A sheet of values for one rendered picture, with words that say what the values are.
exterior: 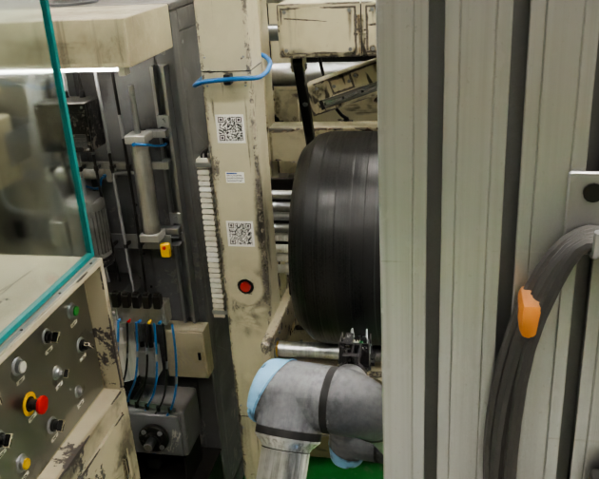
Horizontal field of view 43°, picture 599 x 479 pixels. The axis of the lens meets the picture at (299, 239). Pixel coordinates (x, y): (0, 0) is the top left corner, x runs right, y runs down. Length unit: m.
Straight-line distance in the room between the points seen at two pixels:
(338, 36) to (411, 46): 1.66
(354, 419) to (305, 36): 1.17
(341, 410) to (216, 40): 1.01
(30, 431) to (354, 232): 0.84
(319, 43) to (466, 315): 1.67
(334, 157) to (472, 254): 1.41
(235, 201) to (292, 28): 0.50
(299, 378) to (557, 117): 0.92
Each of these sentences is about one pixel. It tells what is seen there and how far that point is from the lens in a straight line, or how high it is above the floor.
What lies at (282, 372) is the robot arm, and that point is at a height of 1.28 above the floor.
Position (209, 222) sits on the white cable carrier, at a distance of 2.06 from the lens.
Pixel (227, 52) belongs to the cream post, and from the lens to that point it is 1.90.
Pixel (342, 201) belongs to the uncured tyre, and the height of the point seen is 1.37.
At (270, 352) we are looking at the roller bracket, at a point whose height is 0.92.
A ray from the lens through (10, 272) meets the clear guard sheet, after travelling 1.60.
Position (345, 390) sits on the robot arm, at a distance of 1.27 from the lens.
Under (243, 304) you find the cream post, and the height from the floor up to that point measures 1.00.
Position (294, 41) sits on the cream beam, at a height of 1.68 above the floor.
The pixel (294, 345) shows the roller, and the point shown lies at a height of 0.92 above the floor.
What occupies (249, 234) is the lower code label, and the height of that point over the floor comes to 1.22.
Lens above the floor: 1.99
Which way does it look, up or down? 23 degrees down
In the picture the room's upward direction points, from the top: 4 degrees counter-clockwise
